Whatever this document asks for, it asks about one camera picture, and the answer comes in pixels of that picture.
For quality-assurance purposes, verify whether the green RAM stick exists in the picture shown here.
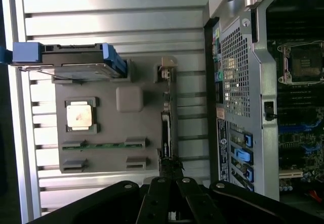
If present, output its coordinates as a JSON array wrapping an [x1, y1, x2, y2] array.
[[62, 143, 143, 151]]

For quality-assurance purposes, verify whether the hard disk in blue caddy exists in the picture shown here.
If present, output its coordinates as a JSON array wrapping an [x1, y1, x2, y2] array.
[[11, 41, 128, 80]]

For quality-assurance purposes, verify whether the silver CPU chip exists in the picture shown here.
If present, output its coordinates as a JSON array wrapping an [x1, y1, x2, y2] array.
[[65, 104, 93, 129]]

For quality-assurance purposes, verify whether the open grey PC case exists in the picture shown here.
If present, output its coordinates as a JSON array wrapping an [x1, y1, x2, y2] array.
[[203, 0, 324, 202]]

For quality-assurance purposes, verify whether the green motherboard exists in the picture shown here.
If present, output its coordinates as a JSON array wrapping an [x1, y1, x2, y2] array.
[[265, 38, 324, 201]]

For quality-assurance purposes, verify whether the metal CPU socket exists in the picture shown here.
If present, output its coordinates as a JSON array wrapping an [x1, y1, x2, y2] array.
[[276, 40, 324, 85]]

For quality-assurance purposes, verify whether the blue slot retention clip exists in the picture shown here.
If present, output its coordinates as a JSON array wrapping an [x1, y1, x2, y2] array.
[[242, 166, 255, 182], [243, 132, 254, 147], [234, 147, 254, 163]]

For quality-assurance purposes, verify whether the grey plastic parts rack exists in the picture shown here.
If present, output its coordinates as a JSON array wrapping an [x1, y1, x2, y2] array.
[[51, 58, 178, 177]]

